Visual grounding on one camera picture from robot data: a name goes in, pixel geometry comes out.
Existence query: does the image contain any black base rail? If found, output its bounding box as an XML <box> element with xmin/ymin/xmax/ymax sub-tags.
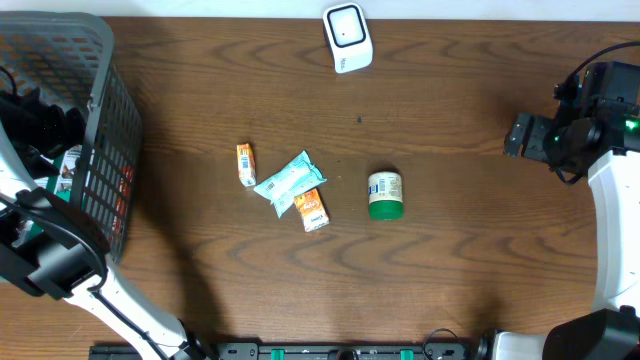
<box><xmin>88</xmin><ymin>341</ymin><xmax>476</xmax><ymax>360</ymax></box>

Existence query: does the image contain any green lid white jar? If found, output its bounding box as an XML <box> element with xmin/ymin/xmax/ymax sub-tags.
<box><xmin>368</xmin><ymin>171</ymin><xmax>404</xmax><ymax>221</ymax></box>

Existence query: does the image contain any teal wet wipes packet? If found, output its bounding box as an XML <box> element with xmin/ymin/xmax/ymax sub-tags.
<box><xmin>254</xmin><ymin>151</ymin><xmax>327</xmax><ymax>218</ymax></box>

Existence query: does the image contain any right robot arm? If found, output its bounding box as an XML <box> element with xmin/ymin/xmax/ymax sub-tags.
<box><xmin>474</xmin><ymin>113</ymin><xmax>639</xmax><ymax>360</ymax></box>

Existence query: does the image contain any white barcode scanner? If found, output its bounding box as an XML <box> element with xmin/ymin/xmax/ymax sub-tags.
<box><xmin>322</xmin><ymin>2</ymin><xmax>374</xmax><ymax>74</ymax></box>

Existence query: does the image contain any small orange snack box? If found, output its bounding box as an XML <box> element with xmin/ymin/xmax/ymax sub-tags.
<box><xmin>294</xmin><ymin>188</ymin><xmax>330</xmax><ymax>232</ymax></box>

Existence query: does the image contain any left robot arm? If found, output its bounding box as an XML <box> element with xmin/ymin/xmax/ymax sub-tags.
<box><xmin>1</xmin><ymin>90</ymin><xmax>216</xmax><ymax>359</ymax></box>

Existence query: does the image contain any grey plastic shopping basket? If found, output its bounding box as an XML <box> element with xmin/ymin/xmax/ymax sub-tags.
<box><xmin>1</xmin><ymin>11</ymin><xmax>143</xmax><ymax>262</ymax></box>

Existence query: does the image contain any green white 3M package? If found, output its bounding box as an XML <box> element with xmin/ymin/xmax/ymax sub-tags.
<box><xmin>36</xmin><ymin>145</ymin><xmax>82</xmax><ymax>202</ymax></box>

